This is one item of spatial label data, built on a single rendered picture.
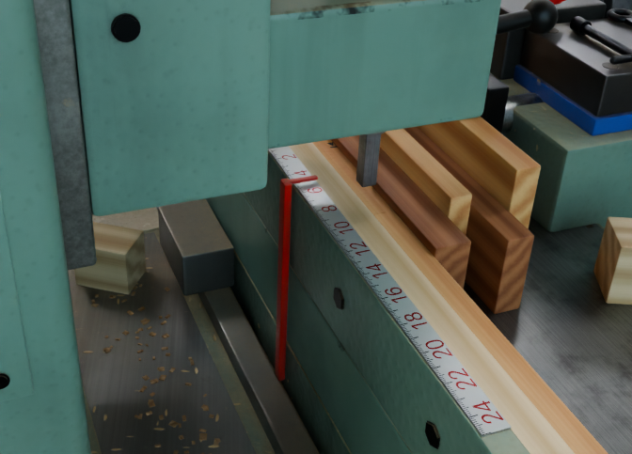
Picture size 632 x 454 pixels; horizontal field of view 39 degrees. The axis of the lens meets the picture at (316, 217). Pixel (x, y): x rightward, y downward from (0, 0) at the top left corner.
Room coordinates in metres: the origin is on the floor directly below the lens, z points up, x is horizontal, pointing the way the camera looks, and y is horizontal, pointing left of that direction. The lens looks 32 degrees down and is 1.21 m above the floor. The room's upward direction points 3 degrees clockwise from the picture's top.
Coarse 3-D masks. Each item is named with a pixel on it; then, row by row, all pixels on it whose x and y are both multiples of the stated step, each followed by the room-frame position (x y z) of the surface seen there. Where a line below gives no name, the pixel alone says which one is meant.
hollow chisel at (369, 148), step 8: (360, 136) 0.45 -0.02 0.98; (368, 136) 0.44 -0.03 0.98; (376, 136) 0.44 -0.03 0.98; (360, 144) 0.45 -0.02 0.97; (368, 144) 0.44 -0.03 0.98; (376, 144) 0.44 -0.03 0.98; (360, 152) 0.45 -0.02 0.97; (368, 152) 0.44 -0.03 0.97; (376, 152) 0.44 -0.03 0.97; (360, 160) 0.44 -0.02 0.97; (368, 160) 0.44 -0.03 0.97; (376, 160) 0.44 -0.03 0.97; (360, 168) 0.44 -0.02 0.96; (368, 168) 0.44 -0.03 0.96; (376, 168) 0.44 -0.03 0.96; (360, 176) 0.44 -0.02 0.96; (368, 176) 0.44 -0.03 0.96; (376, 176) 0.44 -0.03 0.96; (360, 184) 0.44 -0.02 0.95; (368, 184) 0.44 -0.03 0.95
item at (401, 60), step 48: (288, 0) 0.40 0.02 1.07; (336, 0) 0.41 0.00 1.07; (384, 0) 0.41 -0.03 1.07; (432, 0) 0.42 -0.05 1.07; (480, 0) 0.43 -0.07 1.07; (288, 48) 0.39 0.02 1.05; (336, 48) 0.40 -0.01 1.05; (384, 48) 0.41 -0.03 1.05; (432, 48) 0.42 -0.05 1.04; (480, 48) 0.43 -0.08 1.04; (288, 96) 0.39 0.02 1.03; (336, 96) 0.40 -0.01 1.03; (384, 96) 0.41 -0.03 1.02; (432, 96) 0.42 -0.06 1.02; (480, 96) 0.43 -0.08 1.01; (288, 144) 0.39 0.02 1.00
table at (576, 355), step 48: (240, 240) 0.51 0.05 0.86; (576, 240) 0.47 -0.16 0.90; (528, 288) 0.42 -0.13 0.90; (576, 288) 0.42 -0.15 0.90; (288, 336) 0.43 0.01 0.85; (336, 336) 0.37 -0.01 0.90; (528, 336) 0.38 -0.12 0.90; (576, 336) 0.38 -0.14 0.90; (624, 336) 0.38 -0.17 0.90; (336, 384) 0.36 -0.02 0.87; (576, 384) 0.34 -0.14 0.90; (624, 384) 0.34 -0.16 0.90; (384, 432) 0.31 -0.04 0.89; (624, 432) 0.31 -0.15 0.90
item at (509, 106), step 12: (492, 84) 0.49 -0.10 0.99; (504, 84) 0.49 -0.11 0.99; (492, 96) 0.49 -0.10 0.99; (504, 96) 0.49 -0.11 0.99; (516, 96) 0.55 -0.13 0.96; (528, 96) 0.55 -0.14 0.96; (492, 108) 0.49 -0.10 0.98; (504, 108) 0.49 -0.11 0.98; (492, 120) 0.49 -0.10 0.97; (504, 120) 0.53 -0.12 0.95; (504, 132) 0.53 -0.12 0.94
